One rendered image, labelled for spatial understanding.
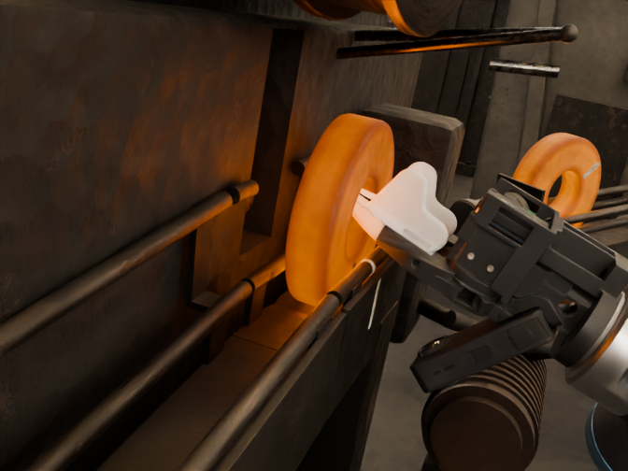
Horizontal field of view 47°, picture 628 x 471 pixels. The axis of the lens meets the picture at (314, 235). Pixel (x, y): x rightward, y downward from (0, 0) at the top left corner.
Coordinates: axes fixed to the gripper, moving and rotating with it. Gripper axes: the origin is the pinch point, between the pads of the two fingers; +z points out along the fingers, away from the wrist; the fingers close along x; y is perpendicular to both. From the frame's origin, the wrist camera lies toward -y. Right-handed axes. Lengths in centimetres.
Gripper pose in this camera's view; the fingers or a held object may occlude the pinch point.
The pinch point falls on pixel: (349, 202)
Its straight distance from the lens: 56.8
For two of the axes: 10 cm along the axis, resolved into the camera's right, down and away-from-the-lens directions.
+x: -3.5, 2.3, -9.1
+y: 4.5, -8.1, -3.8
